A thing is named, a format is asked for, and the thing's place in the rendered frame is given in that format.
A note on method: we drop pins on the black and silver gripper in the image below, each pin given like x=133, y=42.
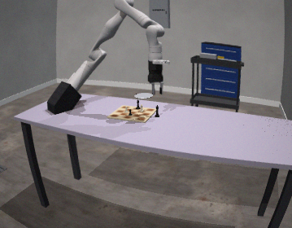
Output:
x=155, y=66

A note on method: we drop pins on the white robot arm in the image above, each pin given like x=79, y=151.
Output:
x=125, y=7

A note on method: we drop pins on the brown and cream chessboard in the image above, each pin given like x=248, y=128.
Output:
x=137, y=116

